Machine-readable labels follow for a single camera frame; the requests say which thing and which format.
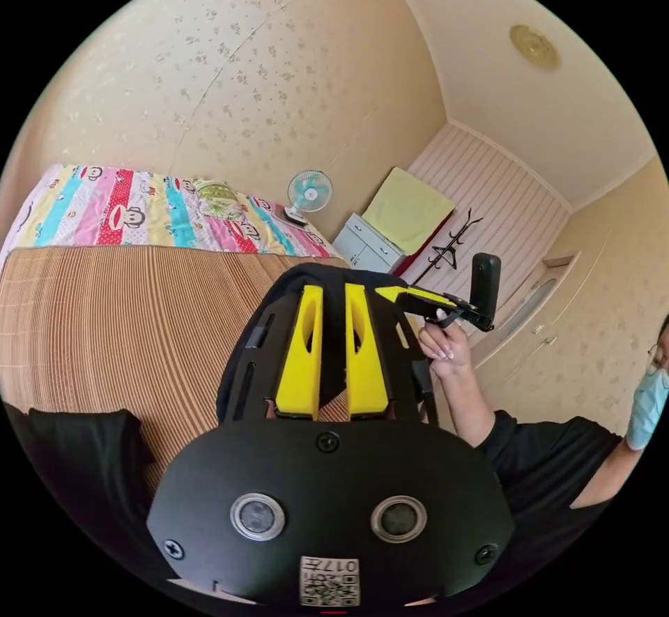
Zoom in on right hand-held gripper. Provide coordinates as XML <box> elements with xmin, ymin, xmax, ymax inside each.
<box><xmin>374</xmin><ymin>284</ymin><xmax>495</xmax><ymax>334</ymax></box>

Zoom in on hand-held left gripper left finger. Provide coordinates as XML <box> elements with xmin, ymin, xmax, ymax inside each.
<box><xmin>275</xmin><ymin>284</ymin><xmax>324</xmax><ymax>422</ymax></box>

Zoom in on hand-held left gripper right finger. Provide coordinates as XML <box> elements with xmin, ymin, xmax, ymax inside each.
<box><xmin>344</xmin><ymin>283</ymin><xmax>391</xmax><ymax>422</ymax></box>

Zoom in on black long pants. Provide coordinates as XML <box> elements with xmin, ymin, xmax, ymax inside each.
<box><xmin>3</xmin><ymin>261</ymin><xmax>436</xmax><ymax>582</ymax></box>

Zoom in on person's right forearm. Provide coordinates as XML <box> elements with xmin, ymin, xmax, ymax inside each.
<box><xmin>433</xmin><ymin>356</ymin><xmax>498</xmax><ymax>449</ymax></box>

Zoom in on person's right hand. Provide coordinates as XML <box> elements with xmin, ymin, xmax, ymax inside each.
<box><xmin>417</xmin><ymin>307</ymin><xmax>475</xmax><ymax>381</ymax></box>

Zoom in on black coat rack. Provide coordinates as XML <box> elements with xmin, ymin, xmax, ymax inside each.
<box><xmin>411</xmin><ymin>206</ymin><xmax>485</xmax><ymax>286</ymax></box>

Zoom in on cream door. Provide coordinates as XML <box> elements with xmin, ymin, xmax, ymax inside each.
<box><xmin>472</xmin><ymin>253</ymin><xmax>581</xmax><ymax>367</ymax></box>

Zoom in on small white table fan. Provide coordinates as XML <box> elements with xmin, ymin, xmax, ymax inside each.
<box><xmin>281</xmin><ymin>169</ymin><xmax>335</xmax><ymax>227</ymax></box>

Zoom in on green flowered pillow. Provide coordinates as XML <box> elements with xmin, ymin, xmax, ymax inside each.
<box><xmin>190</xmin><ymin>177</ymin><xmax>247</xmax><ymax>222</ymax></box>

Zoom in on bed with woven mat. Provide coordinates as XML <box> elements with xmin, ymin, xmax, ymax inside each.
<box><xmin>0</xmin><ymin>162</ymin><xmax>443</xmax><ymax>498</ymax></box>

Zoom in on person's body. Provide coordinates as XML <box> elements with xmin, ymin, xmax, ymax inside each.
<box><xmin>474</xmin><ymin>313</ymin><xmax>669</xmax><ymax>555</ymax></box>

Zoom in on round ceiling lamp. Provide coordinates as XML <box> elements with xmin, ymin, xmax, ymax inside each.
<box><xmin>509</xmin><ymin>24</ymin><xmax>562</xmax><ymax>72</ymax></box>

